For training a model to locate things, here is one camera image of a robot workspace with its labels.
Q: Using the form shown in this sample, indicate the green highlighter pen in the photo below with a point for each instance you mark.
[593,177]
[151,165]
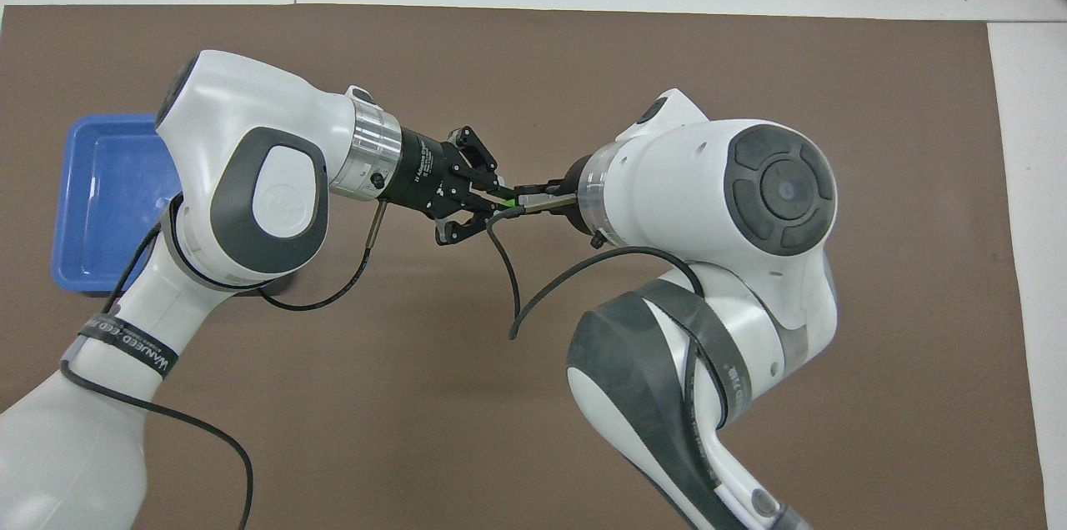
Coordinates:
[506,202]

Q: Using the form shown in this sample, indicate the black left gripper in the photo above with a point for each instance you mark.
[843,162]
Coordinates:
[425,172]

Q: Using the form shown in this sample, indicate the brown table mat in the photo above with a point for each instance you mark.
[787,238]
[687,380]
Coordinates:
[875,388]

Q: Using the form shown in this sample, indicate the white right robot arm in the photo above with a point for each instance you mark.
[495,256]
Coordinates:
[667,180]

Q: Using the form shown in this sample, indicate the blue plastic tray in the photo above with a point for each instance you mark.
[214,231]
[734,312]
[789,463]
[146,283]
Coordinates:
[108,205]

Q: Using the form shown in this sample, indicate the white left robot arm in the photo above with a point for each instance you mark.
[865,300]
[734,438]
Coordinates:
[242,113]

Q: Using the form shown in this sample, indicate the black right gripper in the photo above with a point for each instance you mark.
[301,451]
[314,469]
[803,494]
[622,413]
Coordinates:
[571,209]

